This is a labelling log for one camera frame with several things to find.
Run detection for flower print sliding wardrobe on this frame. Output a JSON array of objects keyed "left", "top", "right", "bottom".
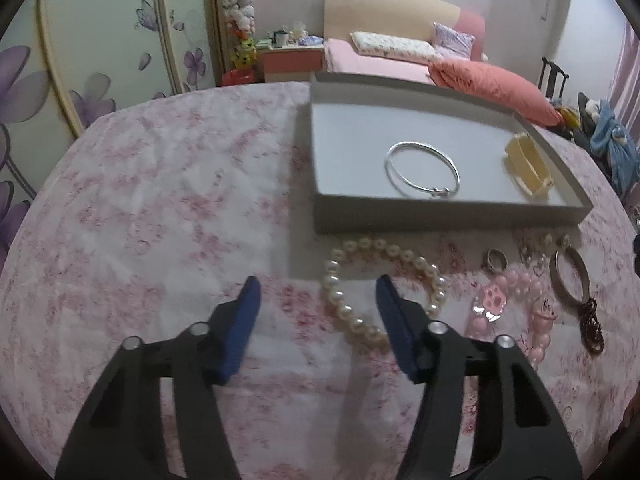
[{"left": 0, "top": 0, "right": 226, "bottom": 271}]

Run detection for yellow hair claw clip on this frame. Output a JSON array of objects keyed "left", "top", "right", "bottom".
[{"left": 502, "top": 131, "right": 553, "bottom": 205}]

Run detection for pink curtain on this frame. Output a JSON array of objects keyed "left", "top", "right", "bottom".
[{"left": 607, "top": 25, "right": 640, "bottom": 126}]

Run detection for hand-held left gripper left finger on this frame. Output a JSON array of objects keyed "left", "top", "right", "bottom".
[{"left": 55, "top": 276, "right": 262, "bottom": 480}]

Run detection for small dangling earrings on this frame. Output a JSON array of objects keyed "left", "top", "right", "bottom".
[{"left": 517, "top": 232, "right": 573, "bottom": 276}]

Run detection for keyring with brown chain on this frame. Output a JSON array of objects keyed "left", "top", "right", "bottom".
[{"left": 549, "top": 247, "right": 606, "bottom": 356}]

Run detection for white floral pillow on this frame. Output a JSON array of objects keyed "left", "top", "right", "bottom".
[{"left": 349, "top": 31, "right": 443, "bottom": 65}]

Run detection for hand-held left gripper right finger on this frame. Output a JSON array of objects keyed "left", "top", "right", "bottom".
[{"left": 375, "top": 274, "right": 583, "bottom": 480}]

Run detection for pink bead charm bracelet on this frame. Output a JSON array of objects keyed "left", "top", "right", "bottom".
[{"left": 462, "top": 265, "right": 558, "bottom": 368}]

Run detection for pink and beige nightstand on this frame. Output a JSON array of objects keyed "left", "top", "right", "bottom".
[{"left": 257, "top": 42, "right": 326, "bottom": 83}]

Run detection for beige and pink headboard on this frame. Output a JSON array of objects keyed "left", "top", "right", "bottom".
[{"left": 322, "top": 0, "right": 487, "bottom": 61}]

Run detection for folded coral quilt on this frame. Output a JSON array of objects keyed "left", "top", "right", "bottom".
[{"left": 427, "top": 57, "right": 566, "bottom": 128}]

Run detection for grey shallow tray box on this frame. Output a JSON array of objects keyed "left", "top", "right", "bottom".
[{"left": 292, "top": 71, "right": 594, "bottom": 235}]

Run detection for silver bangle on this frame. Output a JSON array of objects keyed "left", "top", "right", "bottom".
[{"left": 385, "top": 141, "right": 460, "bottom": 200}]

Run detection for flower and plush bouquet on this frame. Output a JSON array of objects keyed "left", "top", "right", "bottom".
[{"left": 220, "top": 0, "right": 258, "bottom": 86}]

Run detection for white pearl bracelet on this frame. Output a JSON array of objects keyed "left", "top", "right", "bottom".
[{"left": 321, "top": 237, "right": 449, "bottom": 348}]

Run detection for lilac patterned pillow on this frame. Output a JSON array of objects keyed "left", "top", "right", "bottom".
[{"left": 432, "top": 22, "right": 476, "bottom": 58}]

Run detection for dark clothes pile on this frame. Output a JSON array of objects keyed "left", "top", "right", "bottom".
[{"left": 575, "top": 91, "right": 602, "bottom": 143}]

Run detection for dark wooden chair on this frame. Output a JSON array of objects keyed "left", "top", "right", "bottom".
[{"left": 537, "top": 56, "right": 571, "bottom": 101}]

